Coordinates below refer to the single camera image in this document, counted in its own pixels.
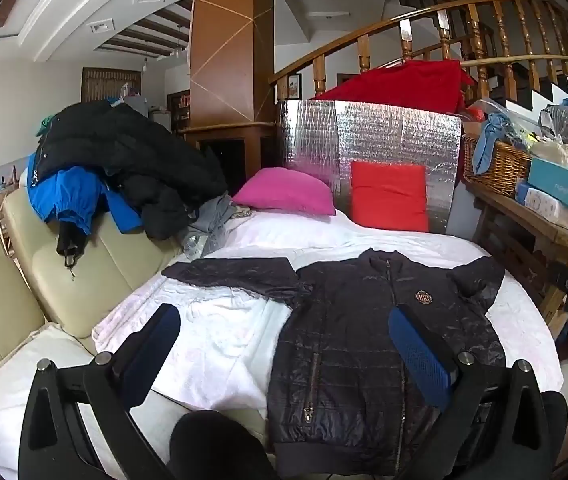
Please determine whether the wicker basket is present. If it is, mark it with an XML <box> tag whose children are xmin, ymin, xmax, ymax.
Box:
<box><xmin>463</xmin><ymin>135</ymin><xmax>535</xmax><ymax>198</ymax></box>

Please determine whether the white blanket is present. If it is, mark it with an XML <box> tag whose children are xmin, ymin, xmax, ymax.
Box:
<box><xmin>0</xmin><ymin>207</ymin><xmax>565</xmax><ymax>480</ymax></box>

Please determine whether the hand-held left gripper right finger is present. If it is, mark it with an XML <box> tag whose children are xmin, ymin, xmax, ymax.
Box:
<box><xmin>388</xmin><ymin>305</ymin><xmax>554</xmax><ymax>480</ymax></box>

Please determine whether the red pillow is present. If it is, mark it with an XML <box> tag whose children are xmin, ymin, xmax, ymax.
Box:
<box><xmin>350</xmin><ymin>161</ymin><xmax>431</xmax><ymax>233</ymax></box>

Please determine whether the brown bamboo blind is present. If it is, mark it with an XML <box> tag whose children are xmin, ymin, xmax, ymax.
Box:
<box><xmin>82</xmin><ymin>67</ymin><xmax>142</xmax><ymax>103</ymax></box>

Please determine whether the white patterned tissue pack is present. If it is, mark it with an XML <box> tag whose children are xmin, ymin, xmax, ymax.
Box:
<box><xmin>516</xmin><ymin>182</ymin><xmax>568</xmax><ymax>228</ymax></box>

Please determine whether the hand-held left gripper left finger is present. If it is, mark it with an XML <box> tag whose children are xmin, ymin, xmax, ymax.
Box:
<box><xmin>18</xmin><ymin>302</ymin><xmax>182</xmax><ymax>480</ymax></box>

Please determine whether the wooden cabinet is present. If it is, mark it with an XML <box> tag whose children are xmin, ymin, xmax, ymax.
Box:
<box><xmin>179</xmin><ymin>122</ymin><xmax>277</xmax><ymax>186</ymax></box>

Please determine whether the teal cardboard box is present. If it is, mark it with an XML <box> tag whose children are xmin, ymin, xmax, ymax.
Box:
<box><xmin>528</xmin><ymin>156</ymin><xmax>568</xmax><ymax>223</ymax></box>

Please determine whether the wooden stair railing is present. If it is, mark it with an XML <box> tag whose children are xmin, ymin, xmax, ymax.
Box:
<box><xmin>269</xmin><ymin>0</ymin><xmax>568</xmax><ymax>111</ymax></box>

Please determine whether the silver foil insulation board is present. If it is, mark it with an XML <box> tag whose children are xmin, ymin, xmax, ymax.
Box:
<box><xmin>276</xmin><ymin>99</ymin><xmax>464</xmax><ymax>236</ymax></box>

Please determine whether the person's leg in black trousers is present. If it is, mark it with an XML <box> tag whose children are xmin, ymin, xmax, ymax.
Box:
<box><xmin>169</xmin><ymin>410</ymin><xmax>269</xmax><ymax>480</ymax></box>

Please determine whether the light blue cloth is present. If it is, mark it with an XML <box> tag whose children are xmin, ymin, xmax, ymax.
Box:
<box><xmin>471</xmin><ymin>112</ymin><xmax>517</xmax><ymax>176</ymax></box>

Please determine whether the pink pillow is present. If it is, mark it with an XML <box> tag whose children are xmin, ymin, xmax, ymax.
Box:
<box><xmin>232</xmin><ymin>166</ymin><xmax>337</xmax><ymax>217</ymax></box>

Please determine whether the grey refrigerator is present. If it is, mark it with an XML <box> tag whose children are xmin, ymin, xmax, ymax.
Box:
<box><xmin>124</xmin><ymin>97</ymin><xmax>172</xmax><ymax>131</ymax></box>

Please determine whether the pile of black coats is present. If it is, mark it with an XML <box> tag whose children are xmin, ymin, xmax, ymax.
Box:
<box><xmin>36</xmin><ymin>100</ymin><xmax>229</xmax><ymax>241</ymax></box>

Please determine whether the blue jacket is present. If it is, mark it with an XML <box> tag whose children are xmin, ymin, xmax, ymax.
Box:
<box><xmin>28</xmin><ymin>152</ymin><xmax>142</xmax><ymax>268</ymax></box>

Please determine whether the red cloth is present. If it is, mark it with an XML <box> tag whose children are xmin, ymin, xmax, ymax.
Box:
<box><xmin>314</xmin><ymin>59</ymin><xmax>477</xmax><ymax>116</ymax></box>

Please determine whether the black quilted jacket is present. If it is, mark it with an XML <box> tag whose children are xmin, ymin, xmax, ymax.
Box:
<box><xmin>161</xmin><ymin>247</ymin><xmax>507</xmax><ymax>478</ymax></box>

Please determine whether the wooden table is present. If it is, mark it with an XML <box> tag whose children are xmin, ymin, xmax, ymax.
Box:
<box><xmin>464</xmin><ymin>180</ymin><xmax>568</xmax><ymax>341</ymax></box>

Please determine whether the clear plastic bag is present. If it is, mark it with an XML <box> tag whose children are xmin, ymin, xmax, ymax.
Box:
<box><xmin>539</xmin><ymin>105</ymin><xmax>568</xmax><ymax>146</ymax></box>

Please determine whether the grey garment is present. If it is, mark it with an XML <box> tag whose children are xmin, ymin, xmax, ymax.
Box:
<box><xmin>181</xmin><ymin>192</ymin><xmax>252</xmax><ymax>261</ymax></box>

